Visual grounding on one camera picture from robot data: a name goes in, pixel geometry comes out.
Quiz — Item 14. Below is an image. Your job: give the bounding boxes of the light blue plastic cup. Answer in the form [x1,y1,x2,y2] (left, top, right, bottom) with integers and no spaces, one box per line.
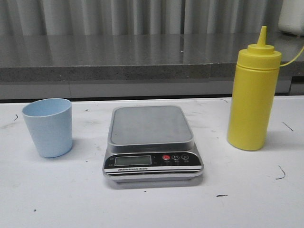
[22,98,73,158]

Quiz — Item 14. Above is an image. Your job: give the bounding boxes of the yellow squeeze bottle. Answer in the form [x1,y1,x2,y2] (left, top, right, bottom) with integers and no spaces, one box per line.
[226,26,304,152]

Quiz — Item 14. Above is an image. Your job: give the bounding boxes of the silver digital kitchen scale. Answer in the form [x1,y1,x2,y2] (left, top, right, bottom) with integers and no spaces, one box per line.
[103,105,204,183]

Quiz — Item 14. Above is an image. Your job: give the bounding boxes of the grey stone countertop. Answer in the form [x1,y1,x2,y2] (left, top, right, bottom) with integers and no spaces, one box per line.
[0,32,304,83]

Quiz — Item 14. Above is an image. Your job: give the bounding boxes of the white appliance on countertop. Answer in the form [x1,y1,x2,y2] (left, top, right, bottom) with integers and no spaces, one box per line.
[278,0,304,36]

